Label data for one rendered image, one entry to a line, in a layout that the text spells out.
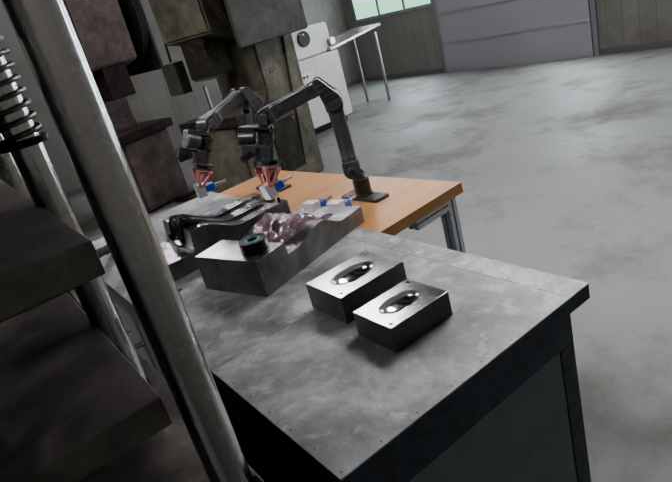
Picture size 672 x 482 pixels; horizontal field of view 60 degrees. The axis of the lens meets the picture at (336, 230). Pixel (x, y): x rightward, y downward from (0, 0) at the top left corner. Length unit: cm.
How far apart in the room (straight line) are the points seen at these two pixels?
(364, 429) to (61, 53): 75
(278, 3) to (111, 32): 189
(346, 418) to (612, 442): 122
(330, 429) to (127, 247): 53
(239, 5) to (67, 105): 413
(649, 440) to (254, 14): 395
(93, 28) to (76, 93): 549
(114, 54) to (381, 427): 554
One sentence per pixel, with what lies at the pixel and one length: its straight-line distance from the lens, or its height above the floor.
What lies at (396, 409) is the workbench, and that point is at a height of 80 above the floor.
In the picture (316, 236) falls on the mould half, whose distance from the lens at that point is 176.
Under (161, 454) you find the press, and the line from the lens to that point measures 125.
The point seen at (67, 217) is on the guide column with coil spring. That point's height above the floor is 126.
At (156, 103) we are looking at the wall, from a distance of 911.
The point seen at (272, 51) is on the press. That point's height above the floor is 123.
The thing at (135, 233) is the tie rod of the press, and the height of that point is 129.
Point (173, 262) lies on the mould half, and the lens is 196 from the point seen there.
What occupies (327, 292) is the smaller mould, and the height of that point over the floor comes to 87.
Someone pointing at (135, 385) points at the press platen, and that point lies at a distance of 96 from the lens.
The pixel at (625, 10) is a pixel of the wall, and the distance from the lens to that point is 848.
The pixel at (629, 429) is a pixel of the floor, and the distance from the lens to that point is 221.
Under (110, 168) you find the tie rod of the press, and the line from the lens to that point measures 74.
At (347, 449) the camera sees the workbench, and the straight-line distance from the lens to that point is 105.
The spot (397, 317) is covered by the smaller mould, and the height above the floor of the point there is 86.
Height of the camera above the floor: 149
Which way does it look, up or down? 21 degrees down
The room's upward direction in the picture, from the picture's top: 15 degrees counter-clockwise
